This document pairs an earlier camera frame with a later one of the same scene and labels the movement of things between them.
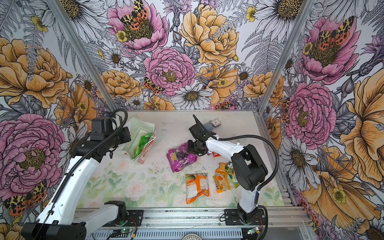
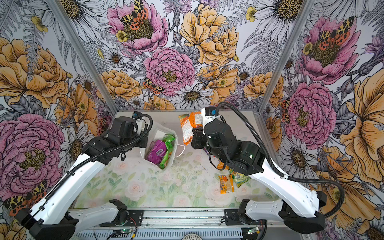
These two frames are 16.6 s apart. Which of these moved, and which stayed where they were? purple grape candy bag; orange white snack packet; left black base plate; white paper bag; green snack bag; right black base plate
Moved: purple grape candy bag; white paper bag; green snack bag; orange white snack packet
Stayed: left black base plate; right black base plate
